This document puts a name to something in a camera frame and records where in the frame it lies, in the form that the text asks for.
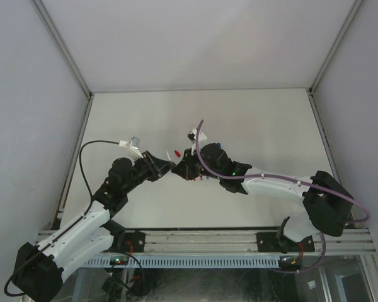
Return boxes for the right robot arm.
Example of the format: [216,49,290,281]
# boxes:
[172,143,352,253]

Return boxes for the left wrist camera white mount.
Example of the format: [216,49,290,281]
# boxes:
[118,137,144,160]

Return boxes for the black cable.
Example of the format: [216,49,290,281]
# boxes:
[3,140,122,297]

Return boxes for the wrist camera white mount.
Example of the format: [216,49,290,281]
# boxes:
[187,128,207,155]
[118,137,144,160]

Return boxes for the aluminium rail frame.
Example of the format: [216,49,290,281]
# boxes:
[34,228,375,254]

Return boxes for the perforated blue cable tray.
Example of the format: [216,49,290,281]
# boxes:
[82,255,280,269]

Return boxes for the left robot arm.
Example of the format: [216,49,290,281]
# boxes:
[9,152,175,301]

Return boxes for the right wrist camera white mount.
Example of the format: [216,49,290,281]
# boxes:
[187,128,207,155]

